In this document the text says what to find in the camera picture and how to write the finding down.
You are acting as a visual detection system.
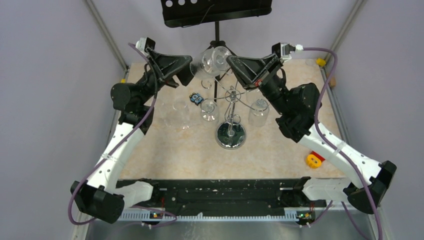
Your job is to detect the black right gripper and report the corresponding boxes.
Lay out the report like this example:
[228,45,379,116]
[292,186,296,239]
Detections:
[226,53,292,115]

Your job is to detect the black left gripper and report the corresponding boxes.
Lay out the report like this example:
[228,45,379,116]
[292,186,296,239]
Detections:
[136,46,203,106]

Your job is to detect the clear wine glass back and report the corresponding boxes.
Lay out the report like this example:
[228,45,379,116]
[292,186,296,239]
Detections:
[171,100,190,130]

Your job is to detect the clear wine glass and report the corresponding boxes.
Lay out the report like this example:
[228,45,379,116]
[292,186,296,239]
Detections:
[154,101,172,127]
[171,100,190,130]

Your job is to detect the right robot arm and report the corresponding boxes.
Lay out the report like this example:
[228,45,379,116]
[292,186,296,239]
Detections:
[226,54,397,215]

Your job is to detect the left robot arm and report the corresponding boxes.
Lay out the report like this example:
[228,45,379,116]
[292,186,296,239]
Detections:
[68,47,193,224]

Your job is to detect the ribbed wine glass right-front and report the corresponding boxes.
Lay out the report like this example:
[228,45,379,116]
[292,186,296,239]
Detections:
[248,99,270,128]

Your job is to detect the ribbed wine glass left-front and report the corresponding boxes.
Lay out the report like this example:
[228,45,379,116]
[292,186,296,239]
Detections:
[200,99,219,123]

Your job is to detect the chrome wine glass rack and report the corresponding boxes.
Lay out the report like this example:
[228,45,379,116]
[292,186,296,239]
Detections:
[199,85,250,150]

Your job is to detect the small blue black toy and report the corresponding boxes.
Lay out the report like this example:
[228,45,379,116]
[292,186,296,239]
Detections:
[189,92,205,106]

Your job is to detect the black music stand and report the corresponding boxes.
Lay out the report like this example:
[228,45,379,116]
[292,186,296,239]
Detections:
[160,0,273,104]

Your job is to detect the yellow red toy block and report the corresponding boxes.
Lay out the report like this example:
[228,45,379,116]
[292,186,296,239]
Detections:
[305,151,326,169]

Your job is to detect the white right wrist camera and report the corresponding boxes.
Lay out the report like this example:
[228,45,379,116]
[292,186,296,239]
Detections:
[271,42,304,63]

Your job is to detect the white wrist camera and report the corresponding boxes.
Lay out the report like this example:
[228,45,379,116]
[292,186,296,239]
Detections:
[135,37,156,57]
[271,42,304,63]

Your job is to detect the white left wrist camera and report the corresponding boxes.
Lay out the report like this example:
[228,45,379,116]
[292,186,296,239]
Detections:
[135,37,156,57]

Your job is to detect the yellow corner bracket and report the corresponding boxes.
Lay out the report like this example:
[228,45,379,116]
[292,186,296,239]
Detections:
[315,58,327,68]

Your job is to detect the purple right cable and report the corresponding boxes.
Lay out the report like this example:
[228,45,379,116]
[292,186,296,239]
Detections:
[301,47,384,240]

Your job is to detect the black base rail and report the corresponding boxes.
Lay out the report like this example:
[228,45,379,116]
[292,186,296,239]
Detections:
[118,178,329,225]

